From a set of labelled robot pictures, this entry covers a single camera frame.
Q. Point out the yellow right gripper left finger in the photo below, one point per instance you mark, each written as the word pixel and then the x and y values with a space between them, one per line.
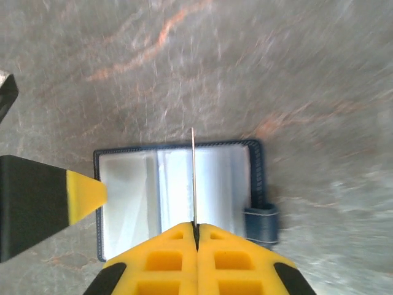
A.
pixel 162 264

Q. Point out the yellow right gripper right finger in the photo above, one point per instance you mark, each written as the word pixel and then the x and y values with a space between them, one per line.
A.
pixel 233 264

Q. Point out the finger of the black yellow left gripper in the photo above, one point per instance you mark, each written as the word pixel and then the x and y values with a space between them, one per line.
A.
pixel 6 92
pixel 37 206

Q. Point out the navy blue card holder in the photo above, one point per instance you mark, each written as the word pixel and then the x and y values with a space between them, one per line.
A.
pixel 221 184

